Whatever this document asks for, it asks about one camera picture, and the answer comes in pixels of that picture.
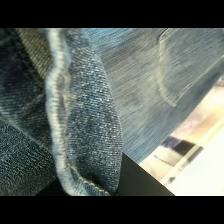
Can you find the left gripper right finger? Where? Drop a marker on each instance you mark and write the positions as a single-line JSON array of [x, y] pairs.
[[140, 181]]

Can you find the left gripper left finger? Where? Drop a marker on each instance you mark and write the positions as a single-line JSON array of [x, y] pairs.
[[50, 190]]

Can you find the blue jeans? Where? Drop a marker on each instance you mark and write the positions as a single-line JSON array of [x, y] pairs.
[[90, 100]]

